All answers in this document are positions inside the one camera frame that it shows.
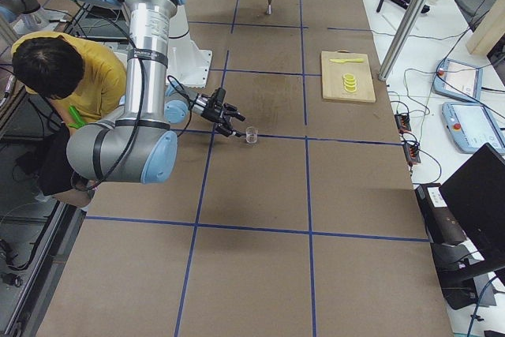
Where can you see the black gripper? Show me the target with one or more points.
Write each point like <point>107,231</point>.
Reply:
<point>211,114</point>

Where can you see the clear glass cup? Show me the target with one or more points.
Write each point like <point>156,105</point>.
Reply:
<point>251,135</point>

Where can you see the steel double jigger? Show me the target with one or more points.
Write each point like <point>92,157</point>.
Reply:
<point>269,7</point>

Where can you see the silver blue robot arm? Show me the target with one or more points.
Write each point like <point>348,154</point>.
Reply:
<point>135,143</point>

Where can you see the wooden cutting board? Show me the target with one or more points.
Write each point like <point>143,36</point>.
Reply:
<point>332,80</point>

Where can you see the yellow plastic knife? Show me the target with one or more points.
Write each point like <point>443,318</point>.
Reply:
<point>346,60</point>

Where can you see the green handheld tool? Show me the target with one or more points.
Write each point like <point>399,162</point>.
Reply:
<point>78,121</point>

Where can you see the person in yellow shirt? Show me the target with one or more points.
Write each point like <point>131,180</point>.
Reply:
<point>68,72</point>

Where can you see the orange circuit board far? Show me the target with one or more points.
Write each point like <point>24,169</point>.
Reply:
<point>403,122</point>

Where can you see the orange circuit board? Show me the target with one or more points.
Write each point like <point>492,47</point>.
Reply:
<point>411,151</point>
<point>403,122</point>

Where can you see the orange circuit board near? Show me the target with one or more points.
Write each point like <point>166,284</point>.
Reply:
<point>411,151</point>

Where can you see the blue teach pendant far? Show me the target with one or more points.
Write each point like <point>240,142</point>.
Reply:
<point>458,80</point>

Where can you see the blue teach pendant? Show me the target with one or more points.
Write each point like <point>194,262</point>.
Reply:
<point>471,126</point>
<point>458,80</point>

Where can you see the black box with label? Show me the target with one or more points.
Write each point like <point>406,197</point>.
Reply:
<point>442,227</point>

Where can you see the blue teach pendant near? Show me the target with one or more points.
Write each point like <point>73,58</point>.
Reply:
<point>471,126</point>

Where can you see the light wooden plank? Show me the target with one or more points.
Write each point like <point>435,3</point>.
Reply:
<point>489,31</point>

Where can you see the black monitor with stand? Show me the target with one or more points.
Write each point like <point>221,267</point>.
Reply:
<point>474,194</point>

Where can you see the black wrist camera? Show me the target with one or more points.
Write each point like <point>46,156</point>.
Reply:
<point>217,98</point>

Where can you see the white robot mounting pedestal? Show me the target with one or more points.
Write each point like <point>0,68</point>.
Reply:
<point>186,61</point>

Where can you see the aluminium frame post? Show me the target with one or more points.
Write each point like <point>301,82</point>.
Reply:
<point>408,21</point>

